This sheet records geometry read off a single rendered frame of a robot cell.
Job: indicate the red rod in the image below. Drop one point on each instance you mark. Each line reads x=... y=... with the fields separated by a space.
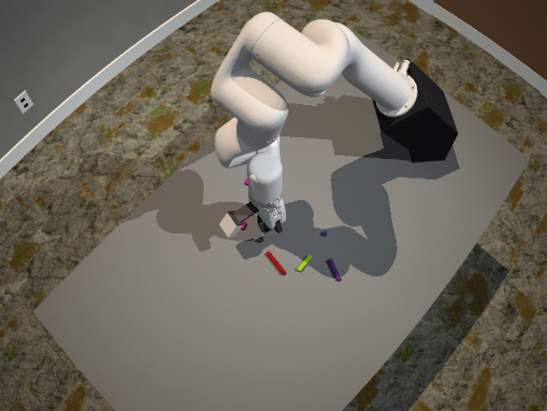
x=275 y=262

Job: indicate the purple rod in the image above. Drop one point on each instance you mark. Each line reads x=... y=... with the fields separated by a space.
x=332 y=265

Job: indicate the lime green rod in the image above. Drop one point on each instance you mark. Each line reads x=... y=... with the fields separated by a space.
x=303 y=264

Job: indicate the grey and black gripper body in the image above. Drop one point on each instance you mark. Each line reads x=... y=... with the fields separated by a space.
x=271 y=215

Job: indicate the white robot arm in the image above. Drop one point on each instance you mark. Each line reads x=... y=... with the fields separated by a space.
x=260 y=110

